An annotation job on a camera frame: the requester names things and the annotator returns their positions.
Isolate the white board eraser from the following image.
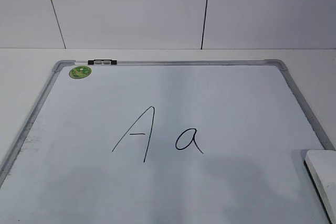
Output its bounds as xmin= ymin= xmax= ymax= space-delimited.
xmin=304 ymin=150 xmax=335 ymax=223

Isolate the black and clear board clip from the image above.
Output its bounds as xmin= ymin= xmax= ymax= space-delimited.
xmin=88 ymin=59 xmax=117 ymax=65

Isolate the green round magnet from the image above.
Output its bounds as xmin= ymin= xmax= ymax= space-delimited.
xmin=69 ymin=66 xmax=92 ymax=79

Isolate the white board with grey frame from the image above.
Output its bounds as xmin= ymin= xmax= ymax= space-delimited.
xmin=1 ymin=60 xmax=335 ymax=223

